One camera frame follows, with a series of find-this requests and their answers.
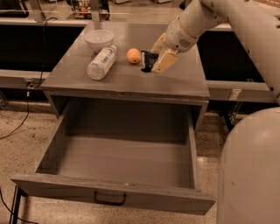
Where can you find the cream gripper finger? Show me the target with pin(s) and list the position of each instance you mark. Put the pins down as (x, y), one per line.
(165, 59)
(159, 45)

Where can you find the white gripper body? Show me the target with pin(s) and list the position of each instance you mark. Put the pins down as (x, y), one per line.
(176, 38)

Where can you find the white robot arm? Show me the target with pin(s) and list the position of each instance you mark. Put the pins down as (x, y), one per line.
(249, 175)

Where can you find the grey cabinet with counter top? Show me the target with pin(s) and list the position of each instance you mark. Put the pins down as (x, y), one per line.
(183, 83)

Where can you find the grey open top drawer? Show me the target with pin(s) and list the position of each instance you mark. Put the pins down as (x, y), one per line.
(143, 149)

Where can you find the orange fruit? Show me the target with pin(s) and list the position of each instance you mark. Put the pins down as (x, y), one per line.
(133, 55)

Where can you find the clear plastic water bottle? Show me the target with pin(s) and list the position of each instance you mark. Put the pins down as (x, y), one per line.
(103, 61)

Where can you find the white ceramic bowl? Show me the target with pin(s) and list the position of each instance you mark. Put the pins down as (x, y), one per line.
(98, 39)

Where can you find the black stand leg with caster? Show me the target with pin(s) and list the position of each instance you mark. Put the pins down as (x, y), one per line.
(228, 119)

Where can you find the black metal leg bottom left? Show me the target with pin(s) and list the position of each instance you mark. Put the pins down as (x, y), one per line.
(15, 205)

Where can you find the black drawer handle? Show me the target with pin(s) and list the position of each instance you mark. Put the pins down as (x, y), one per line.
(110, 200)

